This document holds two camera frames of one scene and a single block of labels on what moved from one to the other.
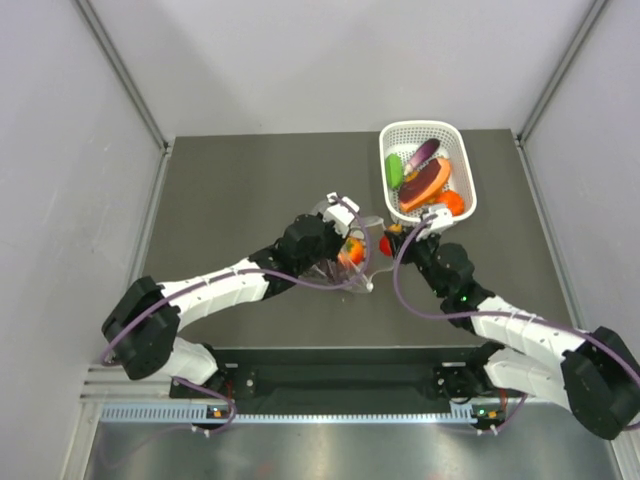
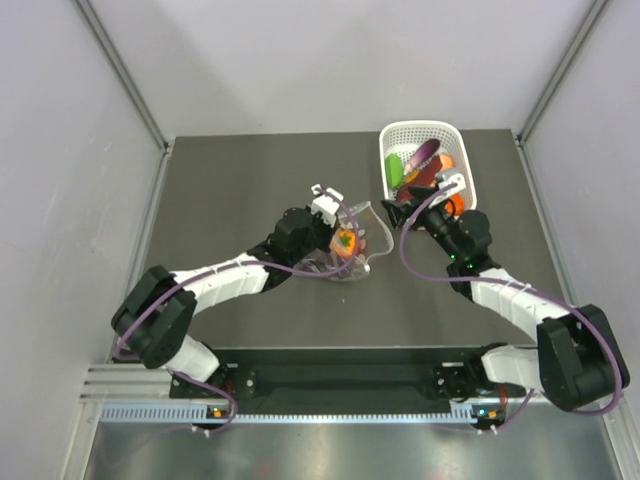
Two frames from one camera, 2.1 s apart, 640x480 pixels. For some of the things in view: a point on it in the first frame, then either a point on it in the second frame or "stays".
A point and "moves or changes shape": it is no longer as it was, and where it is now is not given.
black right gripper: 413,246 to 398,211
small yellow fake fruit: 413,175 stays
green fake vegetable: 394,170 stays
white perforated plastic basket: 398,137 stays
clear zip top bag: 358,259 moves or changes shape
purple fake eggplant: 422,154 stays
